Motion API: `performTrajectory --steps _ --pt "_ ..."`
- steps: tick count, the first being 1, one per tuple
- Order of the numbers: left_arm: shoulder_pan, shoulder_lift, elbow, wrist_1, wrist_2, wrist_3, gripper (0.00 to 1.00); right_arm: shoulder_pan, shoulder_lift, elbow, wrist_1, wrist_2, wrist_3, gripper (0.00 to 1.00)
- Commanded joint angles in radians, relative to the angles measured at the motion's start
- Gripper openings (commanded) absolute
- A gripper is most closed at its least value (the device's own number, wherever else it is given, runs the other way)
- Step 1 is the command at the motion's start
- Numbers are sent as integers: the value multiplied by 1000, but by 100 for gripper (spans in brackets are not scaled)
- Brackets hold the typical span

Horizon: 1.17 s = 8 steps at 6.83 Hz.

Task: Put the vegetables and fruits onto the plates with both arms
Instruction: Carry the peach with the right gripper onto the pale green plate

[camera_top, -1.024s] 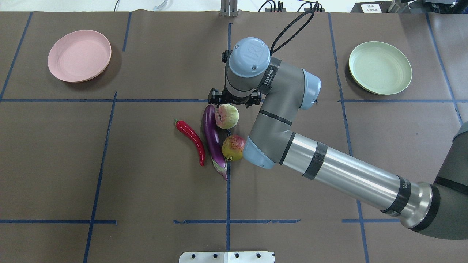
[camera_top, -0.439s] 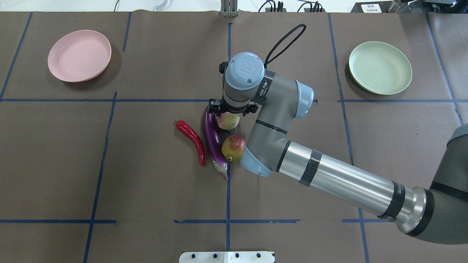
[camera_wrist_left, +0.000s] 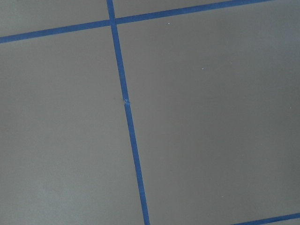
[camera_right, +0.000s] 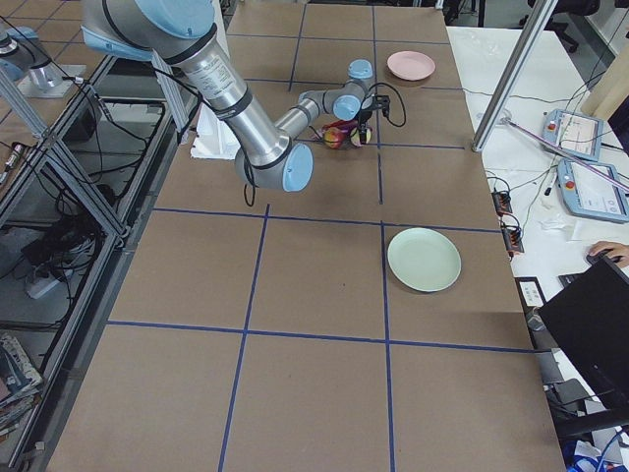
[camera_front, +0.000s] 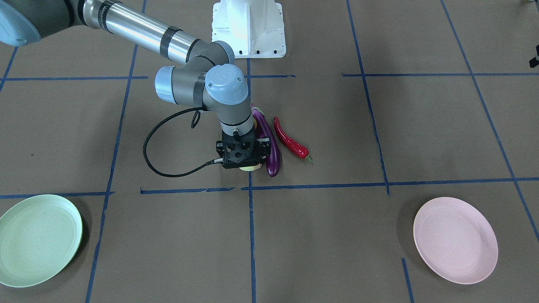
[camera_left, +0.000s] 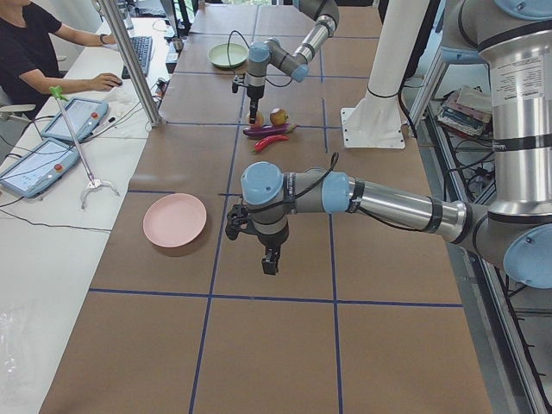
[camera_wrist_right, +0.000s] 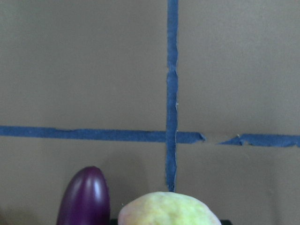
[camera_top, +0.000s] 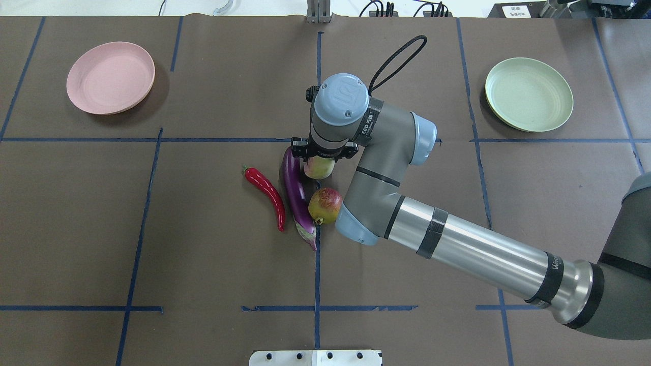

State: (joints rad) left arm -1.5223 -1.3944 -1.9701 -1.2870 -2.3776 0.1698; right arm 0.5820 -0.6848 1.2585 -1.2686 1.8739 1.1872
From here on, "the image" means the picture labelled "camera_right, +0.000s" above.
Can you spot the red chili pepper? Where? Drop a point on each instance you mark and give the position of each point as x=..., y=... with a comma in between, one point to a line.
x=336, y=124

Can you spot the upper teach pendant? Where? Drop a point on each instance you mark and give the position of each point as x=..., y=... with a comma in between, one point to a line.
x=578, y=134

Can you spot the black monitor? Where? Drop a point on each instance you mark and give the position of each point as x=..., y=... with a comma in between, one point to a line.
x=588, y=320

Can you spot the pink plate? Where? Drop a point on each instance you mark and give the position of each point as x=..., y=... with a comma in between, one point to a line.
x=410, y=65

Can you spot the person in black shirt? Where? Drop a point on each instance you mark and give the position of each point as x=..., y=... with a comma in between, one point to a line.
x=616, y=252

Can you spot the peach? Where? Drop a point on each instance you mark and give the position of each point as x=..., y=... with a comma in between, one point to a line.
x=354, y=138

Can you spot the purple eggplant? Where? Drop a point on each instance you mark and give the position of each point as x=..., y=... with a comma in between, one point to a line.
x=349, y=128

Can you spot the red yellow pomegranate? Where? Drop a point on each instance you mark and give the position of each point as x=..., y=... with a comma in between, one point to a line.
x=334, y=138

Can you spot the stack of books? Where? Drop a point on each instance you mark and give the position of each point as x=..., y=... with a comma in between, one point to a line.
x=20, y=383

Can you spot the white power strip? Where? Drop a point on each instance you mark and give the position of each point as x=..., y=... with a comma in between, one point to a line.
x=40, y=286

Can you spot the aluminium frame post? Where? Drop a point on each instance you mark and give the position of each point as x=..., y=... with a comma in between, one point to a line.
x=524, y=46

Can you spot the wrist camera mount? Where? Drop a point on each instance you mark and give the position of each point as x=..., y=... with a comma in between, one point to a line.
x=380, y=103

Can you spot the lower teach pendant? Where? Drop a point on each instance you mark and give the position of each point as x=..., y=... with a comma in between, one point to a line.
x=586, y=194

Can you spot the green plate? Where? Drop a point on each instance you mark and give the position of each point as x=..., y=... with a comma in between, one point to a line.
x=424, y=260

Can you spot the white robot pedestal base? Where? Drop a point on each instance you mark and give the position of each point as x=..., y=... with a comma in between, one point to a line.
x=214, y=139

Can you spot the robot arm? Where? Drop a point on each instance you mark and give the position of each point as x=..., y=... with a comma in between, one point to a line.
x=184, y=35

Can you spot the teach pendant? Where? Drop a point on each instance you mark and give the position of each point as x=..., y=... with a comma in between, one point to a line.
x=578, y=134
x=586, y=194

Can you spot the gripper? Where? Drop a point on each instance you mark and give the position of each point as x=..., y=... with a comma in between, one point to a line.
x=365, y=119

